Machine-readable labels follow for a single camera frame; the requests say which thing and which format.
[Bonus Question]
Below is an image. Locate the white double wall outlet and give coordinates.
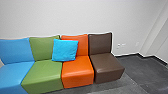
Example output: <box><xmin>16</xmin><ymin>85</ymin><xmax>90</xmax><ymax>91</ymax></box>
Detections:
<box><xmin>116</xmin><ymin>42</ymin><xmax>127</xmax><ymax>48</ymax></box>

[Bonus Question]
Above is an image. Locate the orange sofa seat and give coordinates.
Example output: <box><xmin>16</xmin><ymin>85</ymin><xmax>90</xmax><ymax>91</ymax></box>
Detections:
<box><xmin>60</xmin><ymin>33</ymin><xmax>95</xmax><ymax>90</ymax></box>

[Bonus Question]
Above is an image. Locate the white single wall outlet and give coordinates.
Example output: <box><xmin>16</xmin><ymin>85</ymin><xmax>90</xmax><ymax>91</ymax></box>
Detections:
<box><xmin>134</xmin><ymin>41</ymin><xmax>140</xmax><ymax>47</ymax></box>

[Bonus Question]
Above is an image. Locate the brown sofa seat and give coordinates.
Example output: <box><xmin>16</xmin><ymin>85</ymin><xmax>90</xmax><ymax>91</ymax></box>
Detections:
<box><xmin>87</xmin><ymin>31</ymin><xmax>126</xmax><ymax>85</ymax></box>

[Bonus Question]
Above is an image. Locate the green sofa seat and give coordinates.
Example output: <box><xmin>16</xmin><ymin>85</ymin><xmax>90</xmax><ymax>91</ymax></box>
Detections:
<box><xmin>20</xmin><ymin>34</ymin><xmax>65</xmax><ymax>94</ymax></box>

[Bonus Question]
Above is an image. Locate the blue cushion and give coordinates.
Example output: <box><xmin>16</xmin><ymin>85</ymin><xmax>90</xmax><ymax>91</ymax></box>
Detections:
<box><xmin>51</xmin><ymin>38</ymin><xmax>80</xmax><ymax>63</ymax></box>

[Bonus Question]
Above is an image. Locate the blue sofa seat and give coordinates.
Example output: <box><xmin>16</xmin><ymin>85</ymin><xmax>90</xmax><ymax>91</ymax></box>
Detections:
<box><xmin>0</xmin><ymin>37</ymin><xmax>35</xmax><ymax>94</ymax></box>

